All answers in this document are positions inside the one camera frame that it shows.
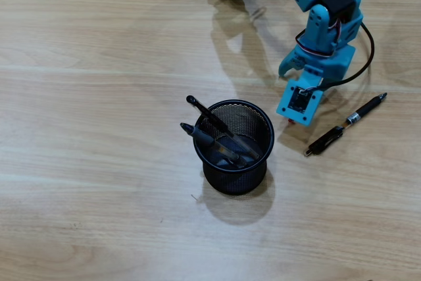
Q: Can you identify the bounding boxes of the blue gripper body with servo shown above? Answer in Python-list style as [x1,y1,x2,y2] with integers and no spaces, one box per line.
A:
[294,43,358,83]

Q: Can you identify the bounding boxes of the black mesh pen holder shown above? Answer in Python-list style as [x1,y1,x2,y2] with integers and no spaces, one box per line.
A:
[192,99,276,196]

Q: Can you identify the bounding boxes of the clear pen with black cap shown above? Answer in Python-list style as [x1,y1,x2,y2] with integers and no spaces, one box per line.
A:
[186,95,262,160]

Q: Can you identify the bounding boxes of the red white servo wire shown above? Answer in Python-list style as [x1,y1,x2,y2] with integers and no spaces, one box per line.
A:
[294,0,362,61]

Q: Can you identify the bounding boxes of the black camera cable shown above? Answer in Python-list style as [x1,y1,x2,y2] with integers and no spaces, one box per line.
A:
[304,22,376,94]

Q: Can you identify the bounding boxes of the black retractable pen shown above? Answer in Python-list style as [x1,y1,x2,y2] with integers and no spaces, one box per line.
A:
[304,92,388,157]

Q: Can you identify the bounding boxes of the wrist camera on blue mount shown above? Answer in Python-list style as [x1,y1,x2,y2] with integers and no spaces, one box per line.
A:
[276,66,325,127]

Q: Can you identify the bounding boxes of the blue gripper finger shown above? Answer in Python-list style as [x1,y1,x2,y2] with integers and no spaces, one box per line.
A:
[278,47,307,79]

